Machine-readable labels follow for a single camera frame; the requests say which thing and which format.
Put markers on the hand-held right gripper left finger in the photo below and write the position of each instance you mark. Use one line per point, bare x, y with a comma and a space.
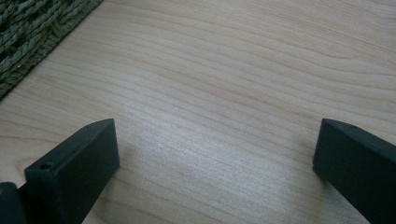
77, 161

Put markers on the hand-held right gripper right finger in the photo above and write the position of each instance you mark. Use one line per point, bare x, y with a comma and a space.
358, 165

